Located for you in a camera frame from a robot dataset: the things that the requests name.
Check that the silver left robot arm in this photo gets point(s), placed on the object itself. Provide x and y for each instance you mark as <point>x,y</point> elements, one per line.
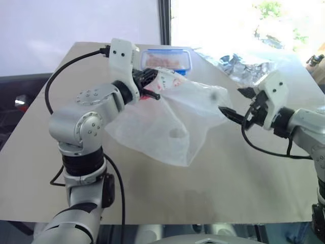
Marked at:
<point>76,122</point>

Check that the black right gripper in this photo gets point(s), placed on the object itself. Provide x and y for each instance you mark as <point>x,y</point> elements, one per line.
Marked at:
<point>259,108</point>

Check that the yellow black device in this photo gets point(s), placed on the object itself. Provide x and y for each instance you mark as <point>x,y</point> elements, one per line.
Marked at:
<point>316,59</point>

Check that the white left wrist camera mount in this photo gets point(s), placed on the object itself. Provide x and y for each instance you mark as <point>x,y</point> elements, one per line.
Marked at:
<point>122,58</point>

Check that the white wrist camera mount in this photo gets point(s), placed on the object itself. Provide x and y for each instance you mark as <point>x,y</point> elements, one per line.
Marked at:
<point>122,58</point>
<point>274,99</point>

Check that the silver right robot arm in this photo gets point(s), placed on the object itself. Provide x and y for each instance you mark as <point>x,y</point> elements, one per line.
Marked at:
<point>304,119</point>

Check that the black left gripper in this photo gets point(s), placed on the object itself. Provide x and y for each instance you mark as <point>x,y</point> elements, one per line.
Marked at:
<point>138,80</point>

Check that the clear food box blue lid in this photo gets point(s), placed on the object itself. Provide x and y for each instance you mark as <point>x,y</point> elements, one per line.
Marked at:
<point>165,59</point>

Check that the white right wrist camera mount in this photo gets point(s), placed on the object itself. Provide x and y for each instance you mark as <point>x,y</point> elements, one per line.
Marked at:
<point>274,99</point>

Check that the translucent white plastic bag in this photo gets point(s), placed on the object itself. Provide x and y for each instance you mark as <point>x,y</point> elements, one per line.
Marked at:
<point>162,127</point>

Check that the dark furniture beside table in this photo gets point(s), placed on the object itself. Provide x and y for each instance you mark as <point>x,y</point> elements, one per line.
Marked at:
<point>25,127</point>

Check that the dark window frame post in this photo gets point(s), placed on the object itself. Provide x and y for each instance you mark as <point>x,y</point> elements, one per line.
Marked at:
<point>164,23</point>

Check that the crumpled foil bag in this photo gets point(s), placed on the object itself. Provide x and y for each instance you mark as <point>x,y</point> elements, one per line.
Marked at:
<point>241,67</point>

